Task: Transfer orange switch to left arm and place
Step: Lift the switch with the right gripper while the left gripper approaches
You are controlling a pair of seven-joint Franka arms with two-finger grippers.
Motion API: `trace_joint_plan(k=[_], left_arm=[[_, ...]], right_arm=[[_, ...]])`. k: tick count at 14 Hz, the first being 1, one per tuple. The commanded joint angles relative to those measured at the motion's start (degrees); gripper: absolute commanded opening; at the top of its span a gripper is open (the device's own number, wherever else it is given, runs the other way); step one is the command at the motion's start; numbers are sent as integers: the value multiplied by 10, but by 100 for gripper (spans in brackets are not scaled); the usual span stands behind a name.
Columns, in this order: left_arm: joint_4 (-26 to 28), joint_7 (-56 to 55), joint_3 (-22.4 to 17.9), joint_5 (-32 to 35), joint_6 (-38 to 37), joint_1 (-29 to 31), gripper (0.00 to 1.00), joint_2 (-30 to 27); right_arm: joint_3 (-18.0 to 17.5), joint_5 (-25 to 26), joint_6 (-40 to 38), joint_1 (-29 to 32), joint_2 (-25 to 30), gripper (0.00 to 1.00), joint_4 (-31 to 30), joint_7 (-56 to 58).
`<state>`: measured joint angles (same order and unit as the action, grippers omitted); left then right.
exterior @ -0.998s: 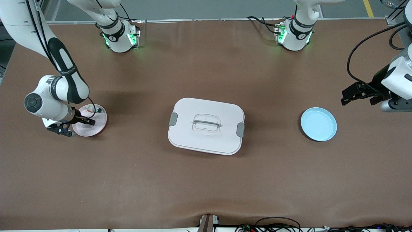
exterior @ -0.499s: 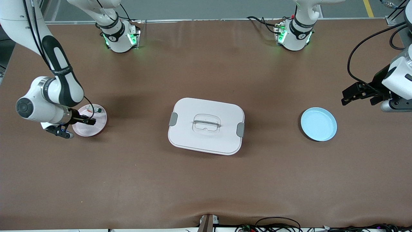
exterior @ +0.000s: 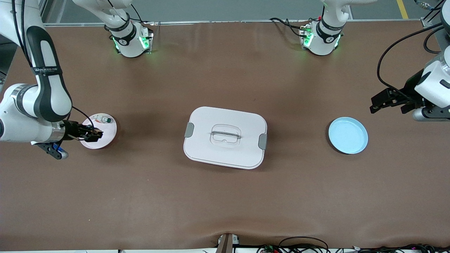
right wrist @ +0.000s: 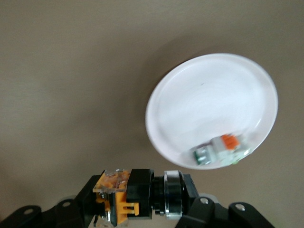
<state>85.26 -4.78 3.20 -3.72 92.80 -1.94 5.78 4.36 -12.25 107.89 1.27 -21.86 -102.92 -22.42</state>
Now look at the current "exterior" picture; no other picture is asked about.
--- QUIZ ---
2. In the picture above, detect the white lidded storage box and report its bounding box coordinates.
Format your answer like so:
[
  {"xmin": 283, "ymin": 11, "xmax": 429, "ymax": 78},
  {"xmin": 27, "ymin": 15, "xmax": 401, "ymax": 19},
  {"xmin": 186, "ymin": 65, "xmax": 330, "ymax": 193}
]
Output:
[{"xmin": 183, "ymin": 106, "xmax": 268, "ymax": 170}]

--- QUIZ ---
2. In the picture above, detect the pink round plate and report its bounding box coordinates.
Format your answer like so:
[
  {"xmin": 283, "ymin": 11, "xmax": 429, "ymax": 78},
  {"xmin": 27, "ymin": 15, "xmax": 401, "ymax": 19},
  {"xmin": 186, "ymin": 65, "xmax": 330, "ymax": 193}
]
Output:
[{"xmin": 78, "ymin": 113, "xmax": 117, "ymax": 150}]

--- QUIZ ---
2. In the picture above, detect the light blue round plate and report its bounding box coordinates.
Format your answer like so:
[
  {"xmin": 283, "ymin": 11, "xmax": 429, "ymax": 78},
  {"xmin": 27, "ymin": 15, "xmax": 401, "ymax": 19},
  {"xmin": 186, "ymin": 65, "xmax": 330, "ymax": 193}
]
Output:
[{"xmin": 328, "ymin": 117, "xmax": 369, "ymax": 155}]

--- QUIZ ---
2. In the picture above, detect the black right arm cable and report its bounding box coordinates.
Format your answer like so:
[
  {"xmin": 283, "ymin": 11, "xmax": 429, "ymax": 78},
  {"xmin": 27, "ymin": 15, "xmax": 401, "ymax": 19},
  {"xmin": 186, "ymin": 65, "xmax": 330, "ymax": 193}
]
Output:
[{"xmin": 11, "ymin": 0, "xmax": 95, "ymax": 130}]

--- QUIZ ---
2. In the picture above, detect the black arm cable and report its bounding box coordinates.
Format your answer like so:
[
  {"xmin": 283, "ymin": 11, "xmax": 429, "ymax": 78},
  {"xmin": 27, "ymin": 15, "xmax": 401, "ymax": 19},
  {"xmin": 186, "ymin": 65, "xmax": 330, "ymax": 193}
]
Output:
[
  {"xmin": 377, "ymin": 22, "xmax": 450, "ymax": 102},
  {"xmin": 11, "ymin": 0, "xmax": 95, "ymax": 130}
]

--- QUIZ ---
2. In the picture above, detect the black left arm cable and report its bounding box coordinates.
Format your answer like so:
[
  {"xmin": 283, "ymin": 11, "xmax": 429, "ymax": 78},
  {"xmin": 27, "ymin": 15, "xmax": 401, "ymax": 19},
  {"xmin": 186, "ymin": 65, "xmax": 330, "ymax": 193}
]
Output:
[{"xmin": 377, "ymin": 22, "xmax": 450, "ymax": 102}]

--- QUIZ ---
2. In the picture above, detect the aluminium frame post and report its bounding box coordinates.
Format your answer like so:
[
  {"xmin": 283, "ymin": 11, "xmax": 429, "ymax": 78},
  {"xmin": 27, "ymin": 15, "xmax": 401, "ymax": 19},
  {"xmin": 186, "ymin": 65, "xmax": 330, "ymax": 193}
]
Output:
[
  {"xmin": 35, "ymin": 0, "xmax": 62, "ymax": 25},
  {"xmin": 420, "ymin": 0, "xmax": 450, "ymax": 28}
]

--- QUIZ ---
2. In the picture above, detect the black base power cable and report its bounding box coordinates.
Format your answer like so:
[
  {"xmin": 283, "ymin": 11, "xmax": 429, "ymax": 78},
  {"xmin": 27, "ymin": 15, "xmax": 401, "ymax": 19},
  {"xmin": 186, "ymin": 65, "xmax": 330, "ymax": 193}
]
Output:
[{"xmin": 269, "ymin": 17, "xmax": 311, "ymax": 37}]

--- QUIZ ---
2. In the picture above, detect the metal table edge bracket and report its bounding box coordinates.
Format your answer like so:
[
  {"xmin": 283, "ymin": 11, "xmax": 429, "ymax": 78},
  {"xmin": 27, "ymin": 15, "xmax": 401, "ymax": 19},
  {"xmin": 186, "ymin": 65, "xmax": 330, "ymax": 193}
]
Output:
[{"xmin": 216, "ymin": 234, "xmax": 239, "ymax": 253}]

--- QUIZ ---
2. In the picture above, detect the tangled cable bundle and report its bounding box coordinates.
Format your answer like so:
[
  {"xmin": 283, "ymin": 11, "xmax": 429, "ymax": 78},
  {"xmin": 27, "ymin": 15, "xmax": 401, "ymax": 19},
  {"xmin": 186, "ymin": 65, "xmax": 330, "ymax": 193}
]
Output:
[{"xmin": 257, "ymin": 236, "xmax": 450, "ymax": 253}]

